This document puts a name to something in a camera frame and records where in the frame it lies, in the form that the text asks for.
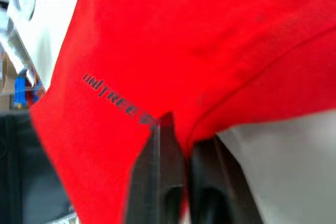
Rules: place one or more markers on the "brown cardboard box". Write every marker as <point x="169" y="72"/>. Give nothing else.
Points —
<point x="5" y="82"/>

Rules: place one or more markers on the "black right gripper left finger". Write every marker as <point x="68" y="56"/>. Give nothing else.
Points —
<point x="157" y="182"/>

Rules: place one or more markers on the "red t-shirt with black print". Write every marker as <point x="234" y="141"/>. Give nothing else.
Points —
<point x="183" y="51"/>

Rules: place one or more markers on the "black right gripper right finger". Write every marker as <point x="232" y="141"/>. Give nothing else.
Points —
<point x="220" y="182"/>

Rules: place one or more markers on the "blue background object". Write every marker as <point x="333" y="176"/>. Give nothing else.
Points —
<point x="21" y="91"/>

